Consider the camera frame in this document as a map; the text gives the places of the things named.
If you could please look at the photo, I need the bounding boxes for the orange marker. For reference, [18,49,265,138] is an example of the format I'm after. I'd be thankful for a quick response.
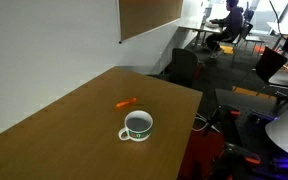
[116,97,137,108]

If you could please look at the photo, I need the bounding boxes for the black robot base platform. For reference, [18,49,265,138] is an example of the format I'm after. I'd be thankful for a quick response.
[212,89,288,180]

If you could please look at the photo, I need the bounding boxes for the white mug with green band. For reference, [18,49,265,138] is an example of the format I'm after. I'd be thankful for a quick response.
[118,110,153,142]

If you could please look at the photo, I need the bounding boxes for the black office chair near table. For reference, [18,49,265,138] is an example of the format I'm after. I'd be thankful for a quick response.
[170,48,198,88]

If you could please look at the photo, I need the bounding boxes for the seated person in dark clothes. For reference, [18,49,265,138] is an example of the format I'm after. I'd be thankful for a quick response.
[205,0,243,58]

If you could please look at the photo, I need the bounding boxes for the black chair at right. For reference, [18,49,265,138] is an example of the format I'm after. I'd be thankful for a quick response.
[234,46,288,96]

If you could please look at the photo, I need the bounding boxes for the white cable on floor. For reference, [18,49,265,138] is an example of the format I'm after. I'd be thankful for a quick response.
[192,113,221,133]

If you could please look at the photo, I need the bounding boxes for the brown wall pin board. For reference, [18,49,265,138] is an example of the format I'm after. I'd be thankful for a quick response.
[118,0,183,41]

